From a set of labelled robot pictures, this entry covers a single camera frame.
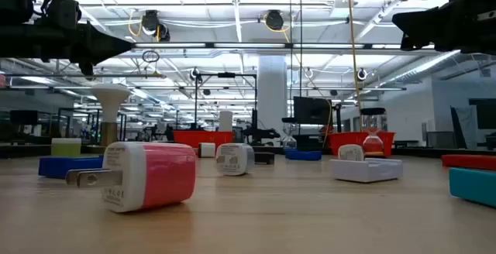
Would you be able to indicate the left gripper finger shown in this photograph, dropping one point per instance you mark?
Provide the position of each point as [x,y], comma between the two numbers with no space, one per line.
[100,41]
[100,57]

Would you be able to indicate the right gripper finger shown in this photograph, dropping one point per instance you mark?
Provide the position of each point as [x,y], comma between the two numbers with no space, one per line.
[418,42]
[426,19]

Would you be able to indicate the light green power adapter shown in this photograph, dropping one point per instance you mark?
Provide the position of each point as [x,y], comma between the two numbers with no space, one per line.
[66,147]

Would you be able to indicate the orange sand hourglass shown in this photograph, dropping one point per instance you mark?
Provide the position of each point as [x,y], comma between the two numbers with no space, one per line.
[373,145]

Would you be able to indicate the blue digital clock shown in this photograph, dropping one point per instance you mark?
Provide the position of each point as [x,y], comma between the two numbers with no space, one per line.
[66,167]
[304,155]

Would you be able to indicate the white power adapter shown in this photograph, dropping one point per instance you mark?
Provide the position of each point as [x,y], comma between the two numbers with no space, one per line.
[207,150]
[350,152]

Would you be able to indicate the white digital clock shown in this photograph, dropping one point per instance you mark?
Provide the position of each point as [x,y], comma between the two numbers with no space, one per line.
[364,170]

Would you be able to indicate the light blue power adapter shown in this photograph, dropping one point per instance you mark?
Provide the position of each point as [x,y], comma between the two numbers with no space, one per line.
[232,159]

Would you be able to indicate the black power adapter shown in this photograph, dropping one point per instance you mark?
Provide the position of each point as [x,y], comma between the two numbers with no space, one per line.
[264,158]

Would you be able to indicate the background black robot arm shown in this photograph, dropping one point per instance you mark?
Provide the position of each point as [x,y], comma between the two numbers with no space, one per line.
[259,133]

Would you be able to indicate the small computer monitor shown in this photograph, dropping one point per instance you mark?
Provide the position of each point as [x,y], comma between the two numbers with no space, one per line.
[23,117]

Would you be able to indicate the grey leaning board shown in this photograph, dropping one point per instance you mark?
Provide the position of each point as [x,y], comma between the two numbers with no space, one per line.
[463,126]

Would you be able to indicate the grey mesh bin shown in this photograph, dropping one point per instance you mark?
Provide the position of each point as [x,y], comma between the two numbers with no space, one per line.
[440,139]

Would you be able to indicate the red plastic basket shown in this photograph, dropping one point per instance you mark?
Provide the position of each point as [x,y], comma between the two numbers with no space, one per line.
[343,142]
[193,138]

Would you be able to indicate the black monitor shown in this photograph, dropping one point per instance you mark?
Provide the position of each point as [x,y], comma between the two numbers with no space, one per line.
[312,110]

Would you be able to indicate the red digital clock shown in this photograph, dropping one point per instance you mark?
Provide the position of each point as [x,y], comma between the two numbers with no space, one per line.
[469,162]

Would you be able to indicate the pink power adapter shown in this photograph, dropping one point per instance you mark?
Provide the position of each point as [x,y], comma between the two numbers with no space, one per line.
[166,176]

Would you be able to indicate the white cylinder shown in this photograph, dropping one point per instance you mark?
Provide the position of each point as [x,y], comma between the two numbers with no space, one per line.
[225,120]

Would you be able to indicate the long ceiling light fixture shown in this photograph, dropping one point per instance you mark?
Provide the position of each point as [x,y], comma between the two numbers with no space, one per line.
[248,45]

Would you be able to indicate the teal digital clock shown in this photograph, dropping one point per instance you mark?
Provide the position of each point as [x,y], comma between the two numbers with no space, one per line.
[472,186]

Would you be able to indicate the white building column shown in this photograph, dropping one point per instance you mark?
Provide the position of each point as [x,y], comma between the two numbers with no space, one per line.
[272,103]

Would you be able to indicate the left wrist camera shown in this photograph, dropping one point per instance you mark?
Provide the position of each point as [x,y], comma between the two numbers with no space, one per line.
[60,12]

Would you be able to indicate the black wall panel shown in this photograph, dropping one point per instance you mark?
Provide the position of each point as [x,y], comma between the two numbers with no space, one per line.
[484,114]

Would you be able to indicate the black gantry frame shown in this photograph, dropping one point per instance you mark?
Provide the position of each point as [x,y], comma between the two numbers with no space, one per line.
[224,75]

